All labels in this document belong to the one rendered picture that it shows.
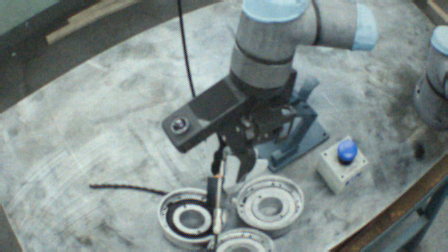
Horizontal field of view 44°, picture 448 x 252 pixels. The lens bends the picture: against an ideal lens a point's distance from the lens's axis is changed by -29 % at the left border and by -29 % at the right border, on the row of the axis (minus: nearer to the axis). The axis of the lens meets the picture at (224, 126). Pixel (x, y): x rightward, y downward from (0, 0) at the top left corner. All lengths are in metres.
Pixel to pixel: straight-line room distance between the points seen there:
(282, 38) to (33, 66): 1.82
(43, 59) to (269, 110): 1.71
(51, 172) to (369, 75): 0.67
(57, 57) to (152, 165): 1.43
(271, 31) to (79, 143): 0.51
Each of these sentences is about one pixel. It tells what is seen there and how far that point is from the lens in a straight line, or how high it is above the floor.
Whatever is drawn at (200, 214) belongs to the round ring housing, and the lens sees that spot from 1.12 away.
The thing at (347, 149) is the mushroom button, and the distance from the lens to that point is 1.15.
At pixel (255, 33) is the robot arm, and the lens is 0.85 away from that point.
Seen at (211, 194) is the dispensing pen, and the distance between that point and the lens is 1.05.
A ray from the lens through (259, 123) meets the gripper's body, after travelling 0.96.
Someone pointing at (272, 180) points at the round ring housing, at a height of 0.83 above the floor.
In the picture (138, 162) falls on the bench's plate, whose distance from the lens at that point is 1.20.
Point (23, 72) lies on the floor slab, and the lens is 2.57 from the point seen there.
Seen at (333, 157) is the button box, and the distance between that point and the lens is 1.17.
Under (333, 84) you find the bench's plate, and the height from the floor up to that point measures 0.80.
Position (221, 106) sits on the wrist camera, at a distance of 0.93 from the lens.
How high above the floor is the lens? 1.76
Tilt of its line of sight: 50 degrees down
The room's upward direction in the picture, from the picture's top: 4 degrees clockwise
